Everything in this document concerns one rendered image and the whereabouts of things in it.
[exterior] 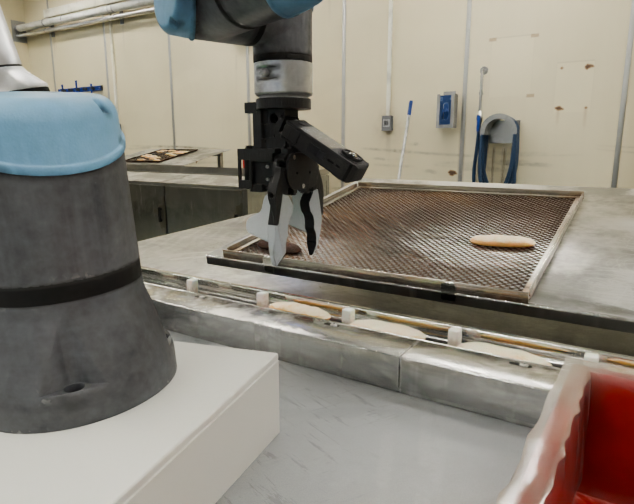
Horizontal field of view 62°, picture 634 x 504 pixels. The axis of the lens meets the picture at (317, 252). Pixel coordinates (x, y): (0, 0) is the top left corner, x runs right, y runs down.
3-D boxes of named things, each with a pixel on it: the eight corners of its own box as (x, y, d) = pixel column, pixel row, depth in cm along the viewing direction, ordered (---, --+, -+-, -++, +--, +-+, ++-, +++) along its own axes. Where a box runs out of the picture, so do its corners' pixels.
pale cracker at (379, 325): (343, 329, 66) (343, 321, 66) (358, 321, 69) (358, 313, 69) (419, 346, 61) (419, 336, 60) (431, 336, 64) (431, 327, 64)
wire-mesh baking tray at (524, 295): (223, 257, 91) (222, 249, 91) (358, 187, 130) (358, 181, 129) (528, 303, 65) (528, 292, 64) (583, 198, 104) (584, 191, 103)
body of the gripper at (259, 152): (272, 189, 76) (270, 102, 74) (322, 192, 71) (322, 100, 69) (237, 193, 70) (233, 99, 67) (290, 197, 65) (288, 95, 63)
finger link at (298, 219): (295, 241, 79) (282, 184, 75) (329, 245, 76) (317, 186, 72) (283, 251, 77) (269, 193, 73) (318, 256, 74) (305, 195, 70)
